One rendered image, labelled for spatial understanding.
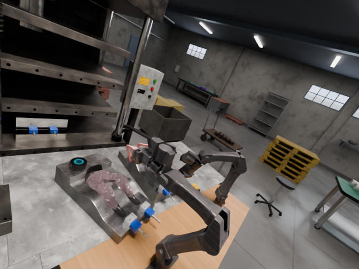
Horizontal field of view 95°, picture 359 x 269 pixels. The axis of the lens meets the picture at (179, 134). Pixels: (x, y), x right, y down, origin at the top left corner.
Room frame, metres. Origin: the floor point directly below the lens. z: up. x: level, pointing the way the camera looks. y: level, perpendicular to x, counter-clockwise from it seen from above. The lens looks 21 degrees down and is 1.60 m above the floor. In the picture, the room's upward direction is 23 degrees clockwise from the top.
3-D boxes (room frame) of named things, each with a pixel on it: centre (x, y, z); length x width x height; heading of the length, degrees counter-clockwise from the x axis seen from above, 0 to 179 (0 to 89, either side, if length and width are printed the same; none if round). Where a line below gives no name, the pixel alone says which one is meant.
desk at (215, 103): (9.99, -1.44, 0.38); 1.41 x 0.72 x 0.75; 150
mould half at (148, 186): (1.03, 0.10, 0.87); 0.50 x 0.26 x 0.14; 53
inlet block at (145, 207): (0.66, -0.03, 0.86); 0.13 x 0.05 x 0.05; 70
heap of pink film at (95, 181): (0.70, 0.24, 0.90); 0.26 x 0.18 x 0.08; 70
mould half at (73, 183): (0.69, 0.25, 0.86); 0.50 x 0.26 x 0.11; 70
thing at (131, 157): (0.63, 0.15, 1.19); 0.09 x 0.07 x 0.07; 60
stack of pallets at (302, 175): (4.85, -3.25, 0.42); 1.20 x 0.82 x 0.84; 61
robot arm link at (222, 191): (0.99, -0.44, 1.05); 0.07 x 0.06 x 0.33; 16
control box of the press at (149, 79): (1.63, 0.53, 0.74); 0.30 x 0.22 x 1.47; 143
